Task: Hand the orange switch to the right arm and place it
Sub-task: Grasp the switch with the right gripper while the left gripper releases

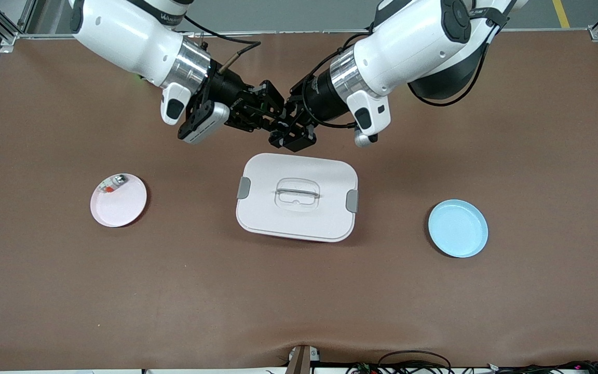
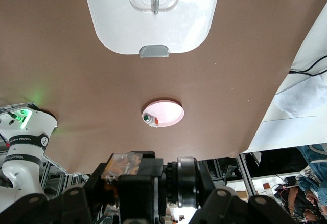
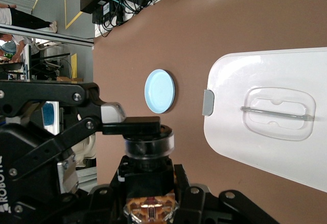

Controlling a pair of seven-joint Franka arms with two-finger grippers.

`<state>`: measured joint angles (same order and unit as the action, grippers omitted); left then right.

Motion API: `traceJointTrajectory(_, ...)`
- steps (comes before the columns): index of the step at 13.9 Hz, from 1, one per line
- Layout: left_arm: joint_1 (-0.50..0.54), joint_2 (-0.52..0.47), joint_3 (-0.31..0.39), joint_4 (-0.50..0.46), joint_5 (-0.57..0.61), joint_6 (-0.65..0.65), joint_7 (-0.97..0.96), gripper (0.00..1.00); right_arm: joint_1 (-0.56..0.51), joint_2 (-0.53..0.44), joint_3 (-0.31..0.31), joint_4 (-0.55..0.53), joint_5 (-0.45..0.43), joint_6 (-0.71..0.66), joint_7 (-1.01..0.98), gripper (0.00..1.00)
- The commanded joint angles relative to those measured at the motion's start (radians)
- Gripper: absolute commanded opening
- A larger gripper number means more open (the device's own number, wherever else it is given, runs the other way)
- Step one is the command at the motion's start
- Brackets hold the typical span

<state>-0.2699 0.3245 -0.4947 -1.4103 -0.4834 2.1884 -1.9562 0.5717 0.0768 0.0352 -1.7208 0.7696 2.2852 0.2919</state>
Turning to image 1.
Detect white lidded container grey clips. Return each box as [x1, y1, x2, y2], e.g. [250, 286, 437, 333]
[236, 153, 359, 244]

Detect small silver red component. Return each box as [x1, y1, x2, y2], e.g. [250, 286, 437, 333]
[98, 175, 129, 194]

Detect pale pink round plate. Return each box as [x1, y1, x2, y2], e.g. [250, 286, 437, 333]
[90, 173, 148, 228]

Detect brown table mat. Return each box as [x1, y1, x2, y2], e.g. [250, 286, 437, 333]
[0, 30, 598, 370]

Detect light blue round plate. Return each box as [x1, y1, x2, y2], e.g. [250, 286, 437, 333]
[428, 199, 489, 259]

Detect silver table edge rail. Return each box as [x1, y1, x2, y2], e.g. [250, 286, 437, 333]
[16, 29, 593, 38]

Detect brown table edge bracket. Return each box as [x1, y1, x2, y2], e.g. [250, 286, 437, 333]
[285, 345, 321, 374]

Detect black looped cable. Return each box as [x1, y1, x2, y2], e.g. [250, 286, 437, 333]
[377, 350, 453, 374]

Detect black cable bundle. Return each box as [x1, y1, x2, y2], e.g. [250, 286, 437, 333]
[486, 360, 598, 374]

